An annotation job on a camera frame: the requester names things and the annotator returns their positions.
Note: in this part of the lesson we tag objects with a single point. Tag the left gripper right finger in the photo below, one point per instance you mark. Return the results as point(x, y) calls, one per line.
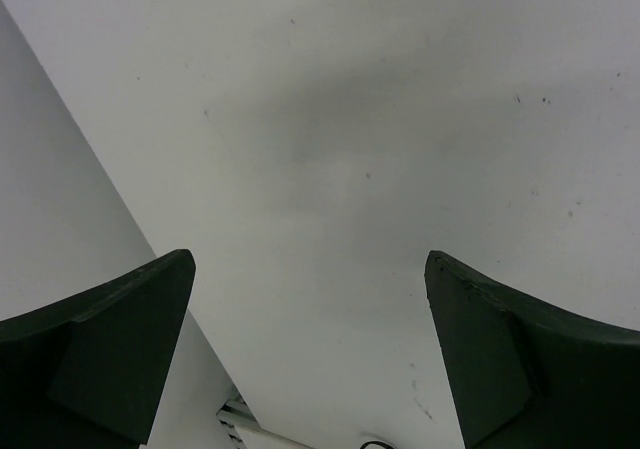
point(524, 373)

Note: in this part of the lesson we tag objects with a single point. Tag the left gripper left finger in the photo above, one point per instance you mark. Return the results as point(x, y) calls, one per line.
point(90, 370)

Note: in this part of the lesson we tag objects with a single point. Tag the aluminium table frame rail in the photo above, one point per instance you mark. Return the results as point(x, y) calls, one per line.
point(240, 425)

